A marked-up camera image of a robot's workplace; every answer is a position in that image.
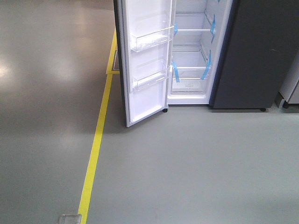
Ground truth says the dark grey fridge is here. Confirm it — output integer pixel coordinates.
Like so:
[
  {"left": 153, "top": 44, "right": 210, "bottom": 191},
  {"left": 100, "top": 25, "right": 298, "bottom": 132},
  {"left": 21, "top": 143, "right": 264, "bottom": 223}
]
[{"left": 167, "top": 0, "right": 299, "bottom": 111}]

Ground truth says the clear bottom door bin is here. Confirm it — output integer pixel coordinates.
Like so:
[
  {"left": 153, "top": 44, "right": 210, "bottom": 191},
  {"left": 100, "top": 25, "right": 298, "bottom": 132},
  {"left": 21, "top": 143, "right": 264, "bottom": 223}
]
[{"left": 131, "top": 66, "right": 172, "bottom": 91}]

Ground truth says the clear door bin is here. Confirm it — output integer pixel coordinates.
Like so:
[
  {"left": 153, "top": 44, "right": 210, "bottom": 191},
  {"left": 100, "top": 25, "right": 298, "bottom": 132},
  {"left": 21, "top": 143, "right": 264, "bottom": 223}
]
[
  {"left": 130, "top": 26, "right": 174, "bottom": 52},
  {"left": 131, "top": 66, "right": 172, "bottom": 91}
]

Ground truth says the grey floor label sign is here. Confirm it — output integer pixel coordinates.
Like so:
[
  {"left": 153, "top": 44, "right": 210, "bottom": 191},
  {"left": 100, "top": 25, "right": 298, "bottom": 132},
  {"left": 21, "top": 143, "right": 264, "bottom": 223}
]
[{"left": 113, "top": 50, "right": 120, "bottom": 71}]

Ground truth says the clear lower door bin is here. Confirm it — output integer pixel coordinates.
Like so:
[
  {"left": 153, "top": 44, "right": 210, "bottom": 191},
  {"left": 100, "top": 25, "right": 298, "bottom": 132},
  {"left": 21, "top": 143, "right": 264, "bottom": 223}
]
[{"left": 130, "top": 26, "right": 174, "bottom": 52}]

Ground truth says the clear floor object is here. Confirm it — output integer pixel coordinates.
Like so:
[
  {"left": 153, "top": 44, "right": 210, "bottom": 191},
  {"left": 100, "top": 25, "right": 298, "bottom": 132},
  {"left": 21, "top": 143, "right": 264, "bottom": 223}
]
[{"left": 57, "top": 214, "right": 82, "bottom": 224}]

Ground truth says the steel under-counter cabinet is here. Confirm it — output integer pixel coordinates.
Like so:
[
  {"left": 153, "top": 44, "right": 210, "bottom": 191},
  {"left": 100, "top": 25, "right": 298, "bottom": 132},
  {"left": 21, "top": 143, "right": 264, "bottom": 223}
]
[{"left": 275, "top": 53, "right": 299, "bottom": 109}]

